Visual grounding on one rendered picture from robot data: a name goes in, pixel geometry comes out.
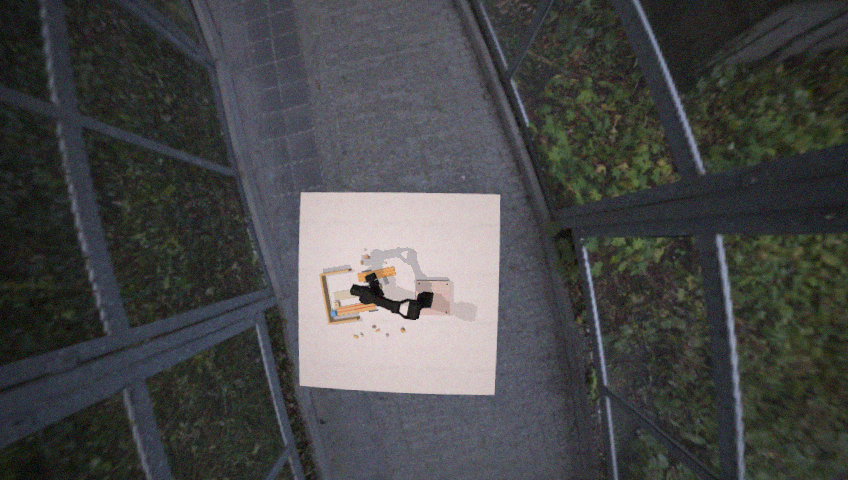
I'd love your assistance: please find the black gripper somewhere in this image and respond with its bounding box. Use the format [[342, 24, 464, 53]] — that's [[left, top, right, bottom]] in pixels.
[[364, 273, 384, 297]]

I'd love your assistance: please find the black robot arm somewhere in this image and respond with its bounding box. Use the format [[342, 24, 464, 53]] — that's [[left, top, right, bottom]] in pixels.
[[350, 284, 434, 320]]

